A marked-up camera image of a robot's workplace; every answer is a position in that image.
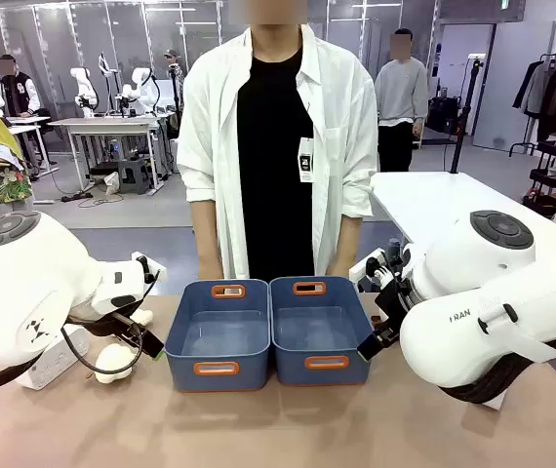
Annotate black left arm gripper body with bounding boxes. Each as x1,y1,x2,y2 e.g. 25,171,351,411
65,310,136,343

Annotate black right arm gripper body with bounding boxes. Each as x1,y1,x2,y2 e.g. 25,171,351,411
374,279,414,338

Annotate person's left forearm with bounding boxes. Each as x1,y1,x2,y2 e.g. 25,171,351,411
330,214,365,265

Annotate person's right forearm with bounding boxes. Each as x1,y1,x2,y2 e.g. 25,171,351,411
190,199,224,267

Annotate person's left hand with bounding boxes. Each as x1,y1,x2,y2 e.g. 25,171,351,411
330,260,357,280

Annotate person's right hand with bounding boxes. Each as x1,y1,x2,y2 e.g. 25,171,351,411
198,260,225,282

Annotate white background table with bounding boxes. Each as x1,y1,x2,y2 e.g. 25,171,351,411
369,170,556,277

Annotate grey mannequin trousers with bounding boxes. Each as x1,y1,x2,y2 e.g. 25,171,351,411
0,195,36,218

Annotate grey step stool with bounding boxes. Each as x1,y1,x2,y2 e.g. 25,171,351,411
117,157,152,196

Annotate white black name badge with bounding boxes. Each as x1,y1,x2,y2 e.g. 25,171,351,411
298,137,315,184

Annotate person in white shirt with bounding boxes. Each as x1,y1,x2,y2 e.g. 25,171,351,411
176,0,379,282

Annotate black equipment case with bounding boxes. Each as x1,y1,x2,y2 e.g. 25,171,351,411
425,96,467,136

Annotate white background desk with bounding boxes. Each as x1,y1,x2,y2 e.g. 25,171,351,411
47,114,166,194

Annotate black trolley cart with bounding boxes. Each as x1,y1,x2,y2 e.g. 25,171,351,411
523,138,556,219

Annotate black tripod stand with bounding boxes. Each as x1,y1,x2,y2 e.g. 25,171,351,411
449,53,485,175

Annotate person in grey sweatshirt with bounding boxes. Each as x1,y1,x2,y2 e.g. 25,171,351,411
374,27,430,174

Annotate person in varsity jacket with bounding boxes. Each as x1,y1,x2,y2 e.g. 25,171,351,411
0,54,58,170

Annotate clothes rack with dark coats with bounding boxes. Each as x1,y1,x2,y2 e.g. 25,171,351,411
510,51,556,158

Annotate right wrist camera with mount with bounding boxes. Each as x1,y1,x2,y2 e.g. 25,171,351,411
348,237,407,294

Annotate blue basket orange handles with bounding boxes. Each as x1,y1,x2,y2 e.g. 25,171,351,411
164,278,273,393
268,275,375,387

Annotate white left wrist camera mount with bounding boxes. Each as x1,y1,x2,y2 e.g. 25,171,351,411
130,250,169,285

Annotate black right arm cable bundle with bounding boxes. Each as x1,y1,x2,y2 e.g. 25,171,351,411
437,335,556,406

